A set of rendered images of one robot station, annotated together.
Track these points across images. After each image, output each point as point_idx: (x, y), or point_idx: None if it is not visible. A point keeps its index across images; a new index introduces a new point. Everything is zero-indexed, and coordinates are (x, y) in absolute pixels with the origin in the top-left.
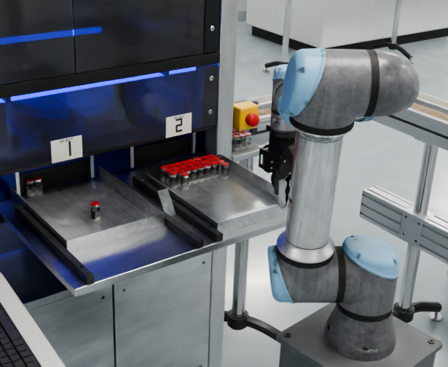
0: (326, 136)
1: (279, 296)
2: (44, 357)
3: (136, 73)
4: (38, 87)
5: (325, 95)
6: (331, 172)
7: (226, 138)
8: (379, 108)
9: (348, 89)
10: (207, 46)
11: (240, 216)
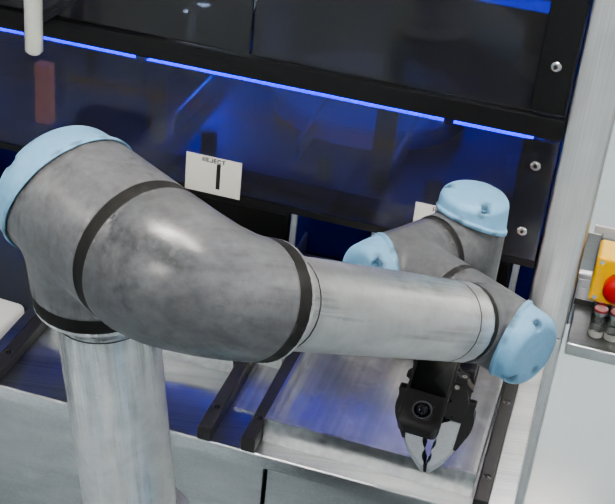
0: (41, 319)
1: None
2: None
3: (364, 96)
4: (176, 55)
5: (20, 232)
6: (89, 400)
7: (555, 300)
8: (96, 315)
9: (46, 240)
10: (537, 100)
11: (319, 433)
